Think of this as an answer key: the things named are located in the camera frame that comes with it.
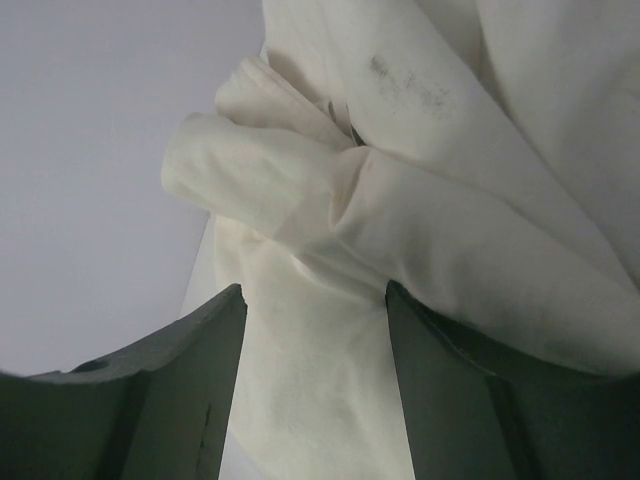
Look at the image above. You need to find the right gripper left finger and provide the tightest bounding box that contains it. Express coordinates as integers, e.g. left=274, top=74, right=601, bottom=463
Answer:
left=1, top=284, right=247, bottom=479

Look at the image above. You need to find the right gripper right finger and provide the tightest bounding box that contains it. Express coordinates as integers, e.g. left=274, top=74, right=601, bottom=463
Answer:
left=385, top=282, right=639, bottom=479

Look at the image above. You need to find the cream white t shirt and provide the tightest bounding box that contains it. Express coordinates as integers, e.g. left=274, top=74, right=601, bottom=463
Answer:
left=161, top=1, right=639, bottom=479

